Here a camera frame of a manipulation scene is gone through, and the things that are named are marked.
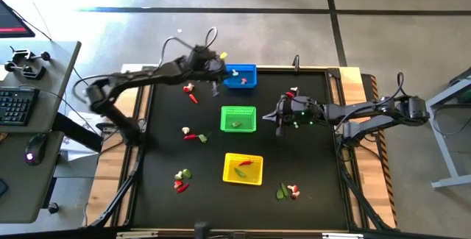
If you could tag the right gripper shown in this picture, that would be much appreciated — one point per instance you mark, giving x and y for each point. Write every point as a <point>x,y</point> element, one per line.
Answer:
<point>294,112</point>

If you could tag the blue plastic basket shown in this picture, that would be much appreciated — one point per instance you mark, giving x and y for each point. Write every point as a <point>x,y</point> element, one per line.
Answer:
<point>251,73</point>

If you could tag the dark green equipment box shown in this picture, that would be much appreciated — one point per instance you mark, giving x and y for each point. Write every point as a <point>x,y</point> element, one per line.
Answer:
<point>465,95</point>

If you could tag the black backlit keyboard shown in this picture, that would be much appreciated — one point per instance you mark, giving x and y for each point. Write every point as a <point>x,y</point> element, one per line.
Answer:
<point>16,106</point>

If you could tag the red toy chili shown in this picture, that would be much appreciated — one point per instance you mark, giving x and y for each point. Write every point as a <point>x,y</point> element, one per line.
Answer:
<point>190,137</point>
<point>183,188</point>
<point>290,94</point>
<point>245,163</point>

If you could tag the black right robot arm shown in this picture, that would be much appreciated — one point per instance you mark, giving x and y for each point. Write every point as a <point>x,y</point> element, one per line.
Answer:
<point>353,111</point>

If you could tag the black aluminium table frame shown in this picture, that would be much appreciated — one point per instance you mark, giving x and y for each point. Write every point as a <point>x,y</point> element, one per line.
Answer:
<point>333,73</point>

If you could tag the yellow tape tag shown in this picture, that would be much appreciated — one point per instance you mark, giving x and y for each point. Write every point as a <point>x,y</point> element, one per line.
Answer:
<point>223,55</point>

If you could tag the black rounded device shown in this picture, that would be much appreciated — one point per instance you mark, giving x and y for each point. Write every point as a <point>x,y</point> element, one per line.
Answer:
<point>3,187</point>

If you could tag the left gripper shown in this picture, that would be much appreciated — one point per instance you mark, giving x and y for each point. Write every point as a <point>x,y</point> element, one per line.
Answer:
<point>206,64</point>

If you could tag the light grey desk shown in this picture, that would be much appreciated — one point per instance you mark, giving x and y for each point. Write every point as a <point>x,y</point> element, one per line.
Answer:
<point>55,70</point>

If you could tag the silver metal bracket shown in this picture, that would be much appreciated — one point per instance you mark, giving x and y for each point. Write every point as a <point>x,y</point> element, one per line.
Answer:
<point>342,236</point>
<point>136,234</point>

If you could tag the black round knob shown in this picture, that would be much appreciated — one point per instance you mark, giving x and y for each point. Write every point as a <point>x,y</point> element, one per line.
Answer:
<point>53,207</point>

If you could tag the brown toy mushroom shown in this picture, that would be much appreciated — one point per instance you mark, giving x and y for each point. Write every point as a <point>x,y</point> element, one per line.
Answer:
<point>188,87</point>
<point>295,195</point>

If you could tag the black table mat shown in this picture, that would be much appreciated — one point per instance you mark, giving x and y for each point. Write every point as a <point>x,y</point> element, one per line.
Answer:
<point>184,209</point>

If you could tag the orange carrot toy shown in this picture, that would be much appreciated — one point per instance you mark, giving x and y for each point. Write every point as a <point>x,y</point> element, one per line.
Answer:
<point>193,99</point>

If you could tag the black rectangular block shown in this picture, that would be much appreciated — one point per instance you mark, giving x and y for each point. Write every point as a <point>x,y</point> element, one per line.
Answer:
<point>201,230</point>

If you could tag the grey flat plate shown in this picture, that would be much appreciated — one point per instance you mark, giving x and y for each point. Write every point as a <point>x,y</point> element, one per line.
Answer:
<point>73,169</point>

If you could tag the green toy chili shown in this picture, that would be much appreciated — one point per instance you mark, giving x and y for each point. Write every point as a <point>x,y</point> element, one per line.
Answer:
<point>284,189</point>
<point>240,173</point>

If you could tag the grey metal stand frame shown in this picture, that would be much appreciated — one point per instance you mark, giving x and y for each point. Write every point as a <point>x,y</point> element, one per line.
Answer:
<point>441,139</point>

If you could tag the green plastic basket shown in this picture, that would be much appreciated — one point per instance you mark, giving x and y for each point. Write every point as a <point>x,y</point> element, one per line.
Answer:
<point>228,115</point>

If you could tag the black desk leg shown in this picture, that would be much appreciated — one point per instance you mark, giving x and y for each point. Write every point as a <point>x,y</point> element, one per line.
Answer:
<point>73,130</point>

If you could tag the black table edge clamp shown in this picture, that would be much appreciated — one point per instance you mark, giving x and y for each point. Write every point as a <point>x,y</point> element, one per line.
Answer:
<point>296,62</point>

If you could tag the yellow black hazard strip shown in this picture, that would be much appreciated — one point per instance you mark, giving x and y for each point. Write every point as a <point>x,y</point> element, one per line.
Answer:
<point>388,180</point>

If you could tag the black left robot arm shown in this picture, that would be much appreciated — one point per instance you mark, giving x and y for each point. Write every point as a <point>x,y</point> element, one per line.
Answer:
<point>147,76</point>

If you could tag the computer monitor with red line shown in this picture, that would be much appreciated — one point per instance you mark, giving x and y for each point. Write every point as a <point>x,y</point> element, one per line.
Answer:
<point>11,22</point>

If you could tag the black computer mouse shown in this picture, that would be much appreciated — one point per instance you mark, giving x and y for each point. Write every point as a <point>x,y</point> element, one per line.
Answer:
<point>35,149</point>

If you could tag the black screw clamp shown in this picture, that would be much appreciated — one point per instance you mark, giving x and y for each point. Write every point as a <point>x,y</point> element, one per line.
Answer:
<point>27,71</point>
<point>22,54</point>

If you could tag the dark grey desk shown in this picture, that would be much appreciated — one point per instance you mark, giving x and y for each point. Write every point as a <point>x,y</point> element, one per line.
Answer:
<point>22,195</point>

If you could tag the yellow plastic basket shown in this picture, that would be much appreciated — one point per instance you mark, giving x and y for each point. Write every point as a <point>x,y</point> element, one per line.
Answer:
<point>254,171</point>

